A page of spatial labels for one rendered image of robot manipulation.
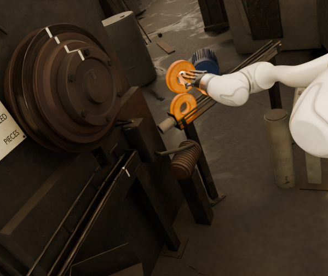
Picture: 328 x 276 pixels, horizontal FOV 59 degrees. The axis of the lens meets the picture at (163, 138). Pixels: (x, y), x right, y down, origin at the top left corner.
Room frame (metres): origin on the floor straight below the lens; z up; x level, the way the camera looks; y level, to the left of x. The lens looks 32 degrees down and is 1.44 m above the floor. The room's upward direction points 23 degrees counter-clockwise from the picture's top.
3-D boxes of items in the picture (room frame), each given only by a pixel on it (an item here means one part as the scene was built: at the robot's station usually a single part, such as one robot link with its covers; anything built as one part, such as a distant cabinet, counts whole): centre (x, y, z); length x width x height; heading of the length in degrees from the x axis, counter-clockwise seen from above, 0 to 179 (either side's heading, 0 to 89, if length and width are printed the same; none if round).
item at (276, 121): (1.27, -0.60, 0.26); 0.12 x 0.12 x 0.52
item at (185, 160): (1.28, -0.06, 0.27); 0.22 x 0.13 x 0.53; 144
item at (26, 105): (1.09, 0.24, 1.11); 0.47 x 0.06 x 0.47; 144
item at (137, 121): (1.29, 0.11, 0.68); 0.11 x 0.08 x 0.24; 54
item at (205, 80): (1.09, -0.27, 0.91); 0.09 x 0.06 x 0.09; 109
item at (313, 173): (1.21, -0.75, 0.31); 0.24 x 0.16 x 0.62; 144
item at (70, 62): (1.04, 0.16, 1.11); 0.28 x 0.06 x 0.28; 144
